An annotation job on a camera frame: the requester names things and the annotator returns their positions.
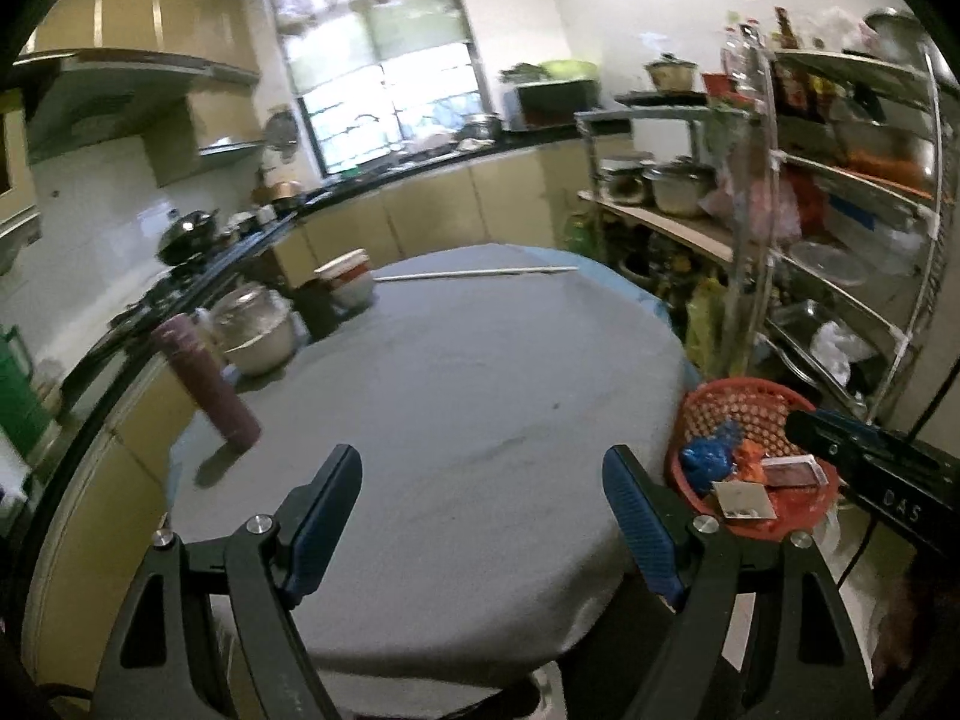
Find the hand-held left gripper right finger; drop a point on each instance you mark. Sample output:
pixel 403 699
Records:
pixel 637 525

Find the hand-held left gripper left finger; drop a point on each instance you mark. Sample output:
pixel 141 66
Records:
pixel 322 525

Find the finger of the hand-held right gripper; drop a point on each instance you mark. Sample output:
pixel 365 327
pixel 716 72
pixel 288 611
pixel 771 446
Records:
pixel 817 431

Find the shiny snack packet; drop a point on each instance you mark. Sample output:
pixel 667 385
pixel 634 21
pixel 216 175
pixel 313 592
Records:
pixel 787 474

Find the blue plastic bag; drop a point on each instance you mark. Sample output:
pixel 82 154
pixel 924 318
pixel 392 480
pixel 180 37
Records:
pixel 709 457

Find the paper carton with barcode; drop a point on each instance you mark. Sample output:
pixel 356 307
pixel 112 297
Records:
pixel 742 499

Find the red plastic mesh basket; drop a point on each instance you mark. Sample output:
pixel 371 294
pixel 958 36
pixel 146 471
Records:
pixel 720 397

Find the white plastic bag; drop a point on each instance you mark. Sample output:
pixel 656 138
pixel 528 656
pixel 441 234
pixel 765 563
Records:
pixel 832 345

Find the metal tray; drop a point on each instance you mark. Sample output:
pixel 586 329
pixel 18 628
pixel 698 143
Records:
pixel 795 315

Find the yellow green plastic bag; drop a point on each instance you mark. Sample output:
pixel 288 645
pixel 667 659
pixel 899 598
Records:
pixel 701 330

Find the clear plastic container lid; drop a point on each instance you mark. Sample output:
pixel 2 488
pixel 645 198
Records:
pixel 825 259

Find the pink thermos bottle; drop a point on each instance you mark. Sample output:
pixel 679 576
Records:
pixel 210 382

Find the grey tablecloth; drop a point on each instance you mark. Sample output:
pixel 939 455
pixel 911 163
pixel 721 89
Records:
pixel 465 405

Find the pot with glass lid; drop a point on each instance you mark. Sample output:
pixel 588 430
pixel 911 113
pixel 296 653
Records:
pixel 251 334

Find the pink plastic bag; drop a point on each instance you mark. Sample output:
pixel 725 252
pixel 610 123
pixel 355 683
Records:
pixel 757 202

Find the blue table cloth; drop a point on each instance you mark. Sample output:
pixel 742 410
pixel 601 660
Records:
pixel 630 281

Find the red and white bowl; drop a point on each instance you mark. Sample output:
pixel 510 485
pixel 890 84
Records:
pixel 346 277

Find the wooden shelf board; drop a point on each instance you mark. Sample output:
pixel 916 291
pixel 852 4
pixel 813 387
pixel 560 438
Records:
pixel 660 225

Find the large steel pot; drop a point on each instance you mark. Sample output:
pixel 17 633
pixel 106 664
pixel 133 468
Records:
pixel 679 187

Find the white stick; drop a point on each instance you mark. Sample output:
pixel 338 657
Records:
pixel 472 274

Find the small steel pot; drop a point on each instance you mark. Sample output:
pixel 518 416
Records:
pixel 622 178

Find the black wok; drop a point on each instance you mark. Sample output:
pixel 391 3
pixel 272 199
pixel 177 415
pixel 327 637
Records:
pixel 186 232

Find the green container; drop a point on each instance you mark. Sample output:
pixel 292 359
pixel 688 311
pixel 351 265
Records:
pixel 19 390

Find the copper pot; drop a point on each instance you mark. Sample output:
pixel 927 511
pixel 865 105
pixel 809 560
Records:
pixel 281 191

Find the beige lower cabinets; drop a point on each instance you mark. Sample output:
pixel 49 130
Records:
pixel 450 195

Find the beige cabinets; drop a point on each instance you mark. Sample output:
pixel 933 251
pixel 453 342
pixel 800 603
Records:
pixel 135 0
pixel 450 195

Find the steel pot with lid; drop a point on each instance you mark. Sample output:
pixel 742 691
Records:
pixel 667 73

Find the hanging metal strainer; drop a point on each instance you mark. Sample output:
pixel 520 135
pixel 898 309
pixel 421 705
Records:
pixel 281 127

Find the microwave oven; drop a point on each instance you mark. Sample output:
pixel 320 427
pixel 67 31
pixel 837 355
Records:
pixel 555 101

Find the steel bowl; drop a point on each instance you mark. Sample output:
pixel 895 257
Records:
pixel 480 126

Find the green basin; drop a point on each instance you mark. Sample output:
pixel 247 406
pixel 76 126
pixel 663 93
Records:
pixel 566 69

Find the window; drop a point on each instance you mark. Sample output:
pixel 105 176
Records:
pixel 375 52

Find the steel range hood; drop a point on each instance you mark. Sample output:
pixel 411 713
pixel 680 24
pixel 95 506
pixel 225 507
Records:
pixel 112 90

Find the beige upper cabinets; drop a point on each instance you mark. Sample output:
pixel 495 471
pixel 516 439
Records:
pixel 135 0

